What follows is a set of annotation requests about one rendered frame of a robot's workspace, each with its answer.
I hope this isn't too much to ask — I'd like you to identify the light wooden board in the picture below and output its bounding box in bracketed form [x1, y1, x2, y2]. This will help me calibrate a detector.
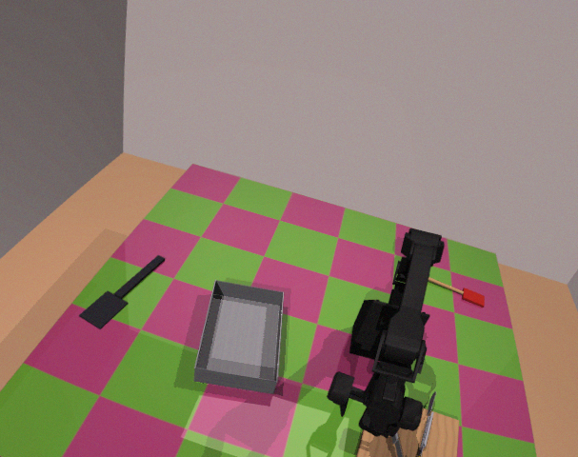
[356, 408, 460, 457]

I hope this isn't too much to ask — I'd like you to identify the red spatula with wooden handle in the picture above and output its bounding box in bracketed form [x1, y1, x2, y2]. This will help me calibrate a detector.
[429, 277, 485, 308]

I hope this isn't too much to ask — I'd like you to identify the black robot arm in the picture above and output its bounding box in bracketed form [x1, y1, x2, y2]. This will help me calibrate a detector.
[359, 228, 445, 439]

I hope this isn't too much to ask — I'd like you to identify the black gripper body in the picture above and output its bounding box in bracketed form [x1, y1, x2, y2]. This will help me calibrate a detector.
[327, 371, 423, 431]

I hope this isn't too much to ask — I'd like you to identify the black flat bar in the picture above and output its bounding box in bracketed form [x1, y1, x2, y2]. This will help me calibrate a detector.
[79, 255, 165, 328]

